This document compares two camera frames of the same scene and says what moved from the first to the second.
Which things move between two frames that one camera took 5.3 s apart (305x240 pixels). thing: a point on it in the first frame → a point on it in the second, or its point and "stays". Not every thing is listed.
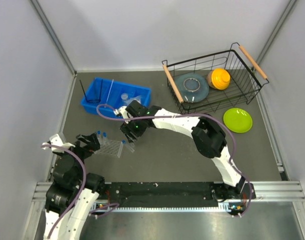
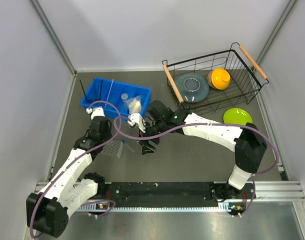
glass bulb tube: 109,92 stays
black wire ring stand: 93,100 stays
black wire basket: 217,80 stays
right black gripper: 126,128 → 148,149
